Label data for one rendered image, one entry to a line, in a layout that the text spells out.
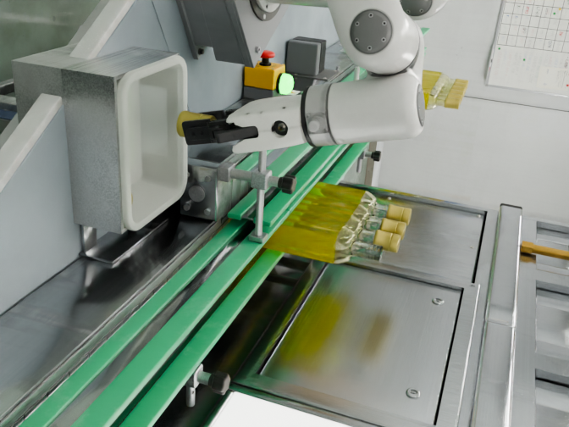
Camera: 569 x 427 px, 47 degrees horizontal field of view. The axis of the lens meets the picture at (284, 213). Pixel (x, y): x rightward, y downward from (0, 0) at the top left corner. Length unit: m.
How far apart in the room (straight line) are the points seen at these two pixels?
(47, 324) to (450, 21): 6.35
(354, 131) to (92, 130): 0.34
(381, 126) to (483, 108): 6.34
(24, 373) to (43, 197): 0.24
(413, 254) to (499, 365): 0.44
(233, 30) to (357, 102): 0.41
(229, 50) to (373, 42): 0.49
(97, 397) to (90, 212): 0.29
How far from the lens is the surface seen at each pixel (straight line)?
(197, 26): 1.15
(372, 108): 0.75
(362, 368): 1.09
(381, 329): 1.18
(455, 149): 7.23
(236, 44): 1.14
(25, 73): 0.93
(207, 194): 1.06
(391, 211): 1.28
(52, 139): 0.89
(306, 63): 1.66
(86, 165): 0.91
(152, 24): 1.07
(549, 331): 1.37
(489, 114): 7.10
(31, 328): 0.85
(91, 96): 0.87
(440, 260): 1.51
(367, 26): 0.71
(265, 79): 1.41
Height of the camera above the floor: 1.28
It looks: 16 degrees down
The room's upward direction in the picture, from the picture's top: 102 degrees clockwise
